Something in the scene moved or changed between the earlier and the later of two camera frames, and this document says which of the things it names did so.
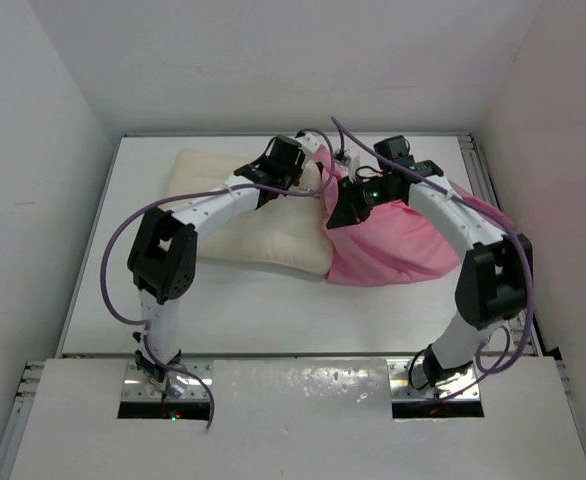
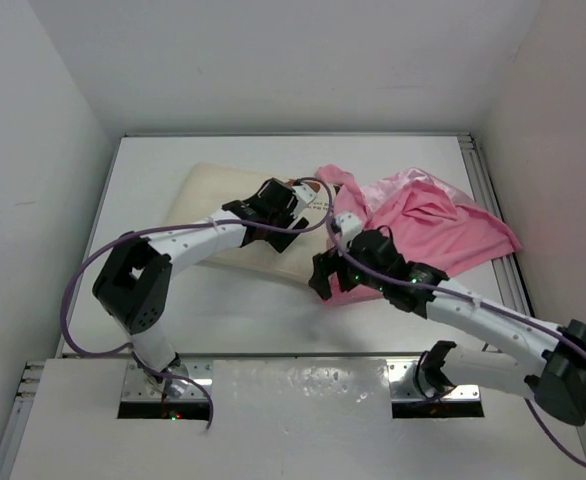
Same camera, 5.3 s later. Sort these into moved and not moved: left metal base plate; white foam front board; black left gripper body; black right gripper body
Moved: black left gripper body; black right gripper body
Not moved: left metal base plate; white foam front board
